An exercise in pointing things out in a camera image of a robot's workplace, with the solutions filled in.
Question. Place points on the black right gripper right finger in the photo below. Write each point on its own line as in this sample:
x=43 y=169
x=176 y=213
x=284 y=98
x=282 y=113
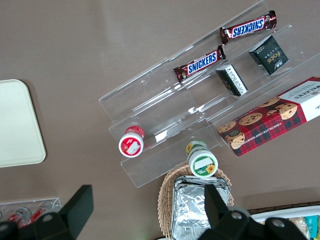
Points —
x=215 y=207

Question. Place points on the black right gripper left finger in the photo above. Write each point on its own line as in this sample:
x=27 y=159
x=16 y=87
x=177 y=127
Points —
x=80 y=207

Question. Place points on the oval light wicker basket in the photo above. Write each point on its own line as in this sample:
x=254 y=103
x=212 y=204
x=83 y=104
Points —
x=165 y=200

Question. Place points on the white rectangular snack tray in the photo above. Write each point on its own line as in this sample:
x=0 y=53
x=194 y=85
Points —
x=275 y=215

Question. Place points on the beige plastic tray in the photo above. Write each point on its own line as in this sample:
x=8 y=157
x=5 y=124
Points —
x=17 y=125

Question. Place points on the stack of foil containers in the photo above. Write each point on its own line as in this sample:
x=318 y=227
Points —
x=190 y=212

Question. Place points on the clear acrylic bottle rack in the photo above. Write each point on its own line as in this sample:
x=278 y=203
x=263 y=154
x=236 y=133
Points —
x=50 y=202

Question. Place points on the red cola bottle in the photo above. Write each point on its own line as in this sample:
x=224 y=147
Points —
x=37 y=214
x=20 y=215

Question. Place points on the green lid yogurt cup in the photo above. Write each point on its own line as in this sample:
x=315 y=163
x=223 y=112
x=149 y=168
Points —
x=203 y=165

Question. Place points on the red lid yogurt cup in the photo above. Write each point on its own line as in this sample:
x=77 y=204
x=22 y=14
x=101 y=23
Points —
x=130 y=146

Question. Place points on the clear bag of snacks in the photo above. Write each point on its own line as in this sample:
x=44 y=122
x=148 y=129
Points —
x=297 y=223

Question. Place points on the teal snack pack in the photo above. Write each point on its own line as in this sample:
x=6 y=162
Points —
x=313 y=226

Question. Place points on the red tartan cookie box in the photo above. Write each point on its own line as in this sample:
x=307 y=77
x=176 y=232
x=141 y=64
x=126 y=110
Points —
x=270 y=120

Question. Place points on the clear acrylic stepped display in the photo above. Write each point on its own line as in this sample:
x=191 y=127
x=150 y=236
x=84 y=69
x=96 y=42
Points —
x=162 y=105

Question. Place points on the small black snack box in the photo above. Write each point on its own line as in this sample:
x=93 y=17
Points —
x=232 y=80
x=271 y=56

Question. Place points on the brown Snickers bar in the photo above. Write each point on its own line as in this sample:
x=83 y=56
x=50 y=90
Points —
x=201 y=63
x=248 y=27

